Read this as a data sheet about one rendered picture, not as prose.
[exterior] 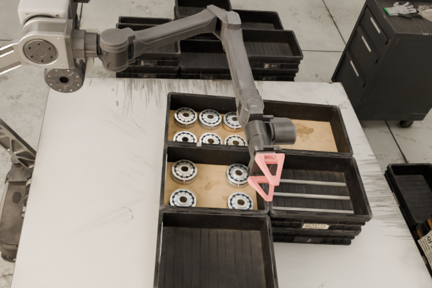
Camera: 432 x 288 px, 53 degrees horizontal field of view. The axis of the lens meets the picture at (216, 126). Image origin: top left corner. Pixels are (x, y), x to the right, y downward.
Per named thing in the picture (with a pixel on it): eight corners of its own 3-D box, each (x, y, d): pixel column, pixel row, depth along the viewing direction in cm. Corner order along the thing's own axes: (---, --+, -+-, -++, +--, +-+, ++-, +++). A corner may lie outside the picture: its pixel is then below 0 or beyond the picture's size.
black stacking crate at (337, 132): (256, 166, 185) (261, 150, 177) (251, 116, 205) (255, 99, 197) (344, 172, 190) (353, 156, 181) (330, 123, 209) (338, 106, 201)
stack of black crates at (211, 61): (176, 105, 297) (179, 67, 272) (173, 76, 317) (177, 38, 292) (232, 105, 304) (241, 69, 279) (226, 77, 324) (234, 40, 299)
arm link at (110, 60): (93, 48, 129) (92, 33, 125) (128, 49, 131) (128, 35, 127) (91, 68, 123) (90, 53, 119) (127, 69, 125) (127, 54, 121)
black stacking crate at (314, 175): (263, 229, 165) (269, 214, 156) (256, 167, 185) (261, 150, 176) (361, 234, 169) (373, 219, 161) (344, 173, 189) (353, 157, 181)
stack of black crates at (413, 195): (443, 241, 252) (465, 221, 235) (396, 243, 246) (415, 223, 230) (414, 184, 278) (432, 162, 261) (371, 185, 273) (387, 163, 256)
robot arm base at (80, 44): (72, 51, 131) (67, 17, 122) (99, 52, 133) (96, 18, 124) (69, 69, 125) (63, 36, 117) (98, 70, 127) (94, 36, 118)
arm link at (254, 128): (241, 132, 113) (245, 117, 109) (266, 131, 115) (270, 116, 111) (245, 152, 109) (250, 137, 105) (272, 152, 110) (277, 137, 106)
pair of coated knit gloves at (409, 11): (388, 18, 274) (390, 13, 271) (378, 2, 286) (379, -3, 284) (423, 20, 278) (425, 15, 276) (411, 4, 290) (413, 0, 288)
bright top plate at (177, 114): (174, 124, 189) (174, 123, 188) (174, 107, 196) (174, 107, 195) (197, 125, 190) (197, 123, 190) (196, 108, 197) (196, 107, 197)
